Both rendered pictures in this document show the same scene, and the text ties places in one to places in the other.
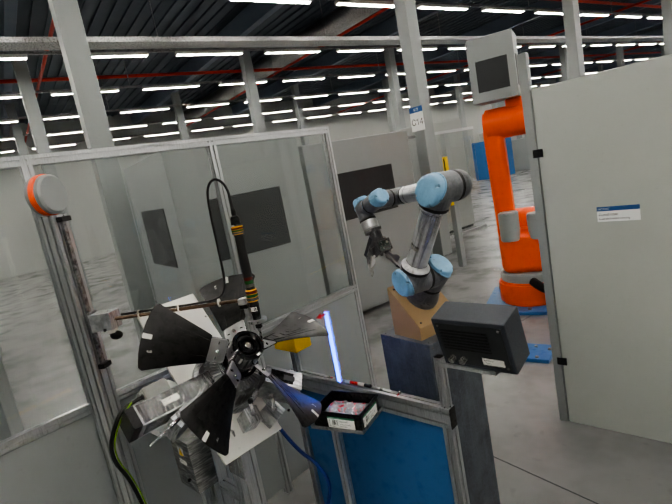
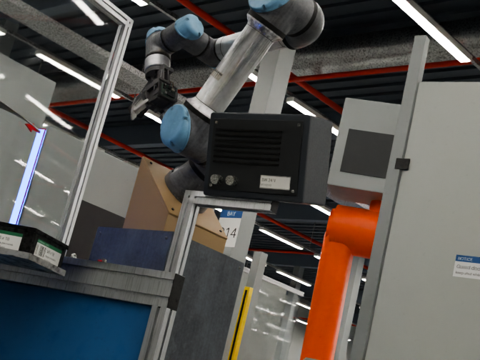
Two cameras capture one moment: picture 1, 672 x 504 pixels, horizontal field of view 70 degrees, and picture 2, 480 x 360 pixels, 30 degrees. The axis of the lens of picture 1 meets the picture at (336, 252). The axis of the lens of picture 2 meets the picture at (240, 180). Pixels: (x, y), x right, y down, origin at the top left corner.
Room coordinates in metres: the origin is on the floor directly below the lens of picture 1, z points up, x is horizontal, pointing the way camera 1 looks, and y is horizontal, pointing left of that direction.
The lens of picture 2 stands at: (-0.36, 0.02, 0.59)
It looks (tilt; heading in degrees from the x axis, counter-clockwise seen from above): 15 degrees up; 348
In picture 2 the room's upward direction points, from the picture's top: 14 degrees clockwise
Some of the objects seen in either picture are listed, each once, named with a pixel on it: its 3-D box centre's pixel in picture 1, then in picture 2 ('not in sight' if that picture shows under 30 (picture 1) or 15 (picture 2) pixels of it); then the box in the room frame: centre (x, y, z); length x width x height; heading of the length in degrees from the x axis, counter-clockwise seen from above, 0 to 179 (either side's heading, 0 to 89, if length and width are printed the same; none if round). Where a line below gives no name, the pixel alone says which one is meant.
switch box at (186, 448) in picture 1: (193, 458); not in sight; (1.84, 0.73, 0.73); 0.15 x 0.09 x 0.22; 45
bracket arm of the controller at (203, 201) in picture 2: (465, 364); (229, 201); (1.56, -0.36, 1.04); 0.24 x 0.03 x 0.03; 45
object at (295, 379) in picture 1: (278, 384); not in sight; (1.81, 0.32, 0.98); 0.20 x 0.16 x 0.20; 45
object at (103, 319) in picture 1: (104, 320); not in sight; (1.87, 0.95, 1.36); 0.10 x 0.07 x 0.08; 80
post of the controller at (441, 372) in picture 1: (442, 381); (183, 232); (1.63, -0.29, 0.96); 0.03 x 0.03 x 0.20; 45
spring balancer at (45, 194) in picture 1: (46, 195); not in sight; (1.89, 1.05, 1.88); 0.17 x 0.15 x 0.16; 135
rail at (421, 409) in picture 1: (360, 393); (32, 268); (1.94, 0.01, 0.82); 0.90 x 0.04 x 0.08; 45
